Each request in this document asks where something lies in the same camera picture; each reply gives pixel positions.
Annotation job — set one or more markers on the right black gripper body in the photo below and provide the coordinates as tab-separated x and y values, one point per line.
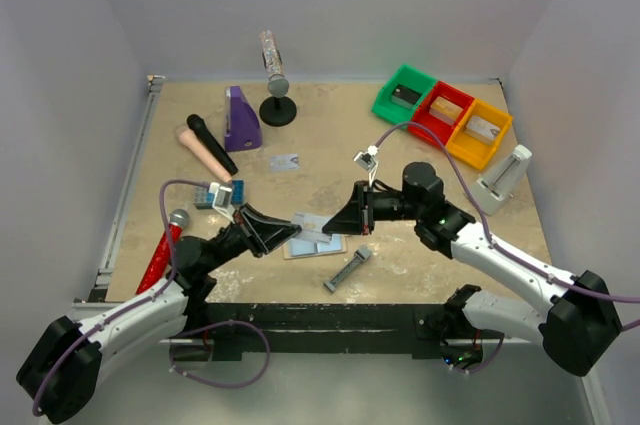
366	208

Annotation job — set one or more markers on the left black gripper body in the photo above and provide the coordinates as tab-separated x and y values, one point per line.
250	230

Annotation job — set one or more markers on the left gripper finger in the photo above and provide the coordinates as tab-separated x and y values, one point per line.
256	222
276	235

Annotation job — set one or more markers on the white gold credit card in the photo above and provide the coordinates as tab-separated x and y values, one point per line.
311	227

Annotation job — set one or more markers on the silver credit card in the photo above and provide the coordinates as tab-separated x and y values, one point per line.
285	162

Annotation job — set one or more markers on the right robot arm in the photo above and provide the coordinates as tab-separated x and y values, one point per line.
572	317

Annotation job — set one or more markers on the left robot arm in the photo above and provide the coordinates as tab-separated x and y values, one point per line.
71	358

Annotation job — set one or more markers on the purple wedge holder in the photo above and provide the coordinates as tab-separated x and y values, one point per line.
242	129

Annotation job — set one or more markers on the black card in green bin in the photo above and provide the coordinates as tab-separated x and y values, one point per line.
404	97

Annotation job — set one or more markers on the tan card in red bin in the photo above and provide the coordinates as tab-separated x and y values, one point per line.
445	110

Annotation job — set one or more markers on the white card in yellow bin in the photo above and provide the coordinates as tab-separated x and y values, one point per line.
482	129

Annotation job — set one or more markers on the grey truss bar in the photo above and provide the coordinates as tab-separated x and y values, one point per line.
361	255

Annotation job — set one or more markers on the blue toy brick block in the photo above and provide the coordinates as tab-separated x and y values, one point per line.
204	199

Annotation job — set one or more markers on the red glitter microphone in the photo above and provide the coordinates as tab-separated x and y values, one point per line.
179	220

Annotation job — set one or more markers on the green storage bin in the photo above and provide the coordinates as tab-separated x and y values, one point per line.
410	77

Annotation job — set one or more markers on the beige microphone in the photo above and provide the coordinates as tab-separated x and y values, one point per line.
188	139

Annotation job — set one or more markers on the black round stand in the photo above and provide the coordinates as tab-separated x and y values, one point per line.
278	112

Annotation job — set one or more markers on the red storage bin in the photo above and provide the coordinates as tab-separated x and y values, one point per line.
439	129

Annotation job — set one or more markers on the yellow storage bin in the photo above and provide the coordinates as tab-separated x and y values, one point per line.
471	151

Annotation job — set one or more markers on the white grey stand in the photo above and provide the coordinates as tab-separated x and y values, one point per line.
494	188

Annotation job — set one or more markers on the glitter microphone on stand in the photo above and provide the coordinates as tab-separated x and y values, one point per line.
278	85

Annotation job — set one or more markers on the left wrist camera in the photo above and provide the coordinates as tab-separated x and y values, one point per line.
222	196

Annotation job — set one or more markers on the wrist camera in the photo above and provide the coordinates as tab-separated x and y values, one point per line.
367	160
222	196

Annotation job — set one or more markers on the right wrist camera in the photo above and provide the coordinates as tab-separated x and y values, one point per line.
367	160

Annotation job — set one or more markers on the black base frame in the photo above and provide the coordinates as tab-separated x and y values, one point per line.
417	330

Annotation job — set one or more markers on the aluminium frame rail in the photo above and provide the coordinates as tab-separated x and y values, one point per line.
106	264

